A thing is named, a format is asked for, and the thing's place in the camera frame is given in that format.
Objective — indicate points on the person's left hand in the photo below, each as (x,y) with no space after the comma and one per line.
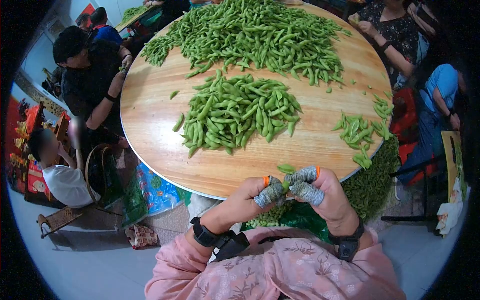
(232,206)

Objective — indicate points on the person's right hand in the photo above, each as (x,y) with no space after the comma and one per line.
(333,198)

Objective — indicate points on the person's right index finger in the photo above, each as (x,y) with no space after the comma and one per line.
(303,174)

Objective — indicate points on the person's right thumb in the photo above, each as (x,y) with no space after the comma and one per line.
(307,193)

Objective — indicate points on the person's left fingers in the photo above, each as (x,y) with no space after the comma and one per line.
(270,193)

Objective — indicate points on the split green edamame pod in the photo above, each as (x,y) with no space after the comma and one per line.
(286,176)

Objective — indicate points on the heap of shelled green beans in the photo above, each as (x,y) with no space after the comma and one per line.
(268,217)

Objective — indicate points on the green plastic bag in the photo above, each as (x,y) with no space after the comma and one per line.
(303,221)

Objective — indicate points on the big heap of pod shells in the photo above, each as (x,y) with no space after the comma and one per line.
(371,183)

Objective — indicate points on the black wrist band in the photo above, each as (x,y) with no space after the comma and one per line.
(217,240)
(348,243)

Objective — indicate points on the small heap of empty pods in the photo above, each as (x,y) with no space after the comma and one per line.
(360,131)

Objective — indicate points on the person's body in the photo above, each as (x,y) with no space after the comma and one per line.
(285,270)

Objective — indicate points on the medium pile of edamame pods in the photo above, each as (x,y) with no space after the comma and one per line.
(236,112)

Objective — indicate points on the black metal chair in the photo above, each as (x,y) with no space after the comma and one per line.
(420,195)

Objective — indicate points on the colourful printed plastic sack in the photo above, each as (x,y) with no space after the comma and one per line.
(157,191)

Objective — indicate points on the single green edamame pod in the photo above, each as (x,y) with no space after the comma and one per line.
(174,94)
(178,122)

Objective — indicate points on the patterned folded cloth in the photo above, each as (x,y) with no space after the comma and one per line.
(141,236)

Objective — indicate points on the large pile of edamame pods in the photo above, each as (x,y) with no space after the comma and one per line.
(255,33)

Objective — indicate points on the woven rattan chair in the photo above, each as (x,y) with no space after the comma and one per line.
(90,176)

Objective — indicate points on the distant table with green pods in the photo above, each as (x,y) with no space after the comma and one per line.
(133,15)

